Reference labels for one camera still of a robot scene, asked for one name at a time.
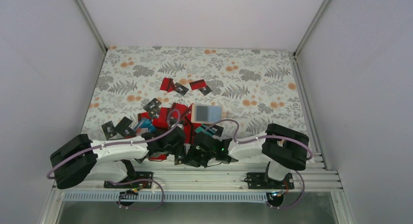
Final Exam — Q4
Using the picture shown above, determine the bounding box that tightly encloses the aluminium rail frame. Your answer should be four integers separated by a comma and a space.
38, 160, 356, 224

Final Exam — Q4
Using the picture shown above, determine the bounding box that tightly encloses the beige leather card holder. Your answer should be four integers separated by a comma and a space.
191, 104, 223, 124

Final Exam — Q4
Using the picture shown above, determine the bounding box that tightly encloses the teal card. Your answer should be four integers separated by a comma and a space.
195, 125, 207, 133

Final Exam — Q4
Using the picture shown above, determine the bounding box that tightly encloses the black card top right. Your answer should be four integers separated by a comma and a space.
199, 86, 212, 96

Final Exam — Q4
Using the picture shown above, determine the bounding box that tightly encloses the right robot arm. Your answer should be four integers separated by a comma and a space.
183, 124, 314, 188

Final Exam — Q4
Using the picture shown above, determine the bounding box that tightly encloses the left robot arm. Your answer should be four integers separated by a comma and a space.
46, 127, 186, 189

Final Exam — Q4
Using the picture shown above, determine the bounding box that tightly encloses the floral table mat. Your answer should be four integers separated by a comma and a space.
81, 46, 309, 140

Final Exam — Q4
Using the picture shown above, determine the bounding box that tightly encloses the blue card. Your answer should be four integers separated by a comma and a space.
134, 117, 157, 134

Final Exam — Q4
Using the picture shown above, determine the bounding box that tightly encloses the black vip card far left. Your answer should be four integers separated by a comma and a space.
101, 121, 117, 140

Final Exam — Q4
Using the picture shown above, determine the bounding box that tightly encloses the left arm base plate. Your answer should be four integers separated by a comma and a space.
103, 171, 153, 189

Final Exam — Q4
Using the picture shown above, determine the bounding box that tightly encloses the red card top right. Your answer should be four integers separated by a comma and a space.
189, 79, 207, 90

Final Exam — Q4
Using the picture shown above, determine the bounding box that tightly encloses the red card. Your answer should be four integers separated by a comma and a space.
189, 79, 207, 90
160, 77, 176, 93

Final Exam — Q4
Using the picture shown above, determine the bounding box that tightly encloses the black vip card top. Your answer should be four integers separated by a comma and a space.
174, 82, 189, 96

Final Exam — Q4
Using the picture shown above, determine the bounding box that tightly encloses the black vip card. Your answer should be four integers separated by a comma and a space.
206, 125, 224, 137
174, 82, 189, 96
101, 121, 117, 140

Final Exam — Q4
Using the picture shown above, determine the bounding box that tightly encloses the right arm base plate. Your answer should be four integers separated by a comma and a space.
244, 172, 295, 190

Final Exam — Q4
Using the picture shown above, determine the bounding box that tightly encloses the red card top left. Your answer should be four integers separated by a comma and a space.
160, 77, 176, 93

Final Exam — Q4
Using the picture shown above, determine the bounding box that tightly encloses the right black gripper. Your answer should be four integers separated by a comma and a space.
182, 144, 216, 168

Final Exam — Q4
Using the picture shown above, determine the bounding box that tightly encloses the black vip card upper right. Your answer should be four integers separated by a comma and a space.
206, 125, 224, 137

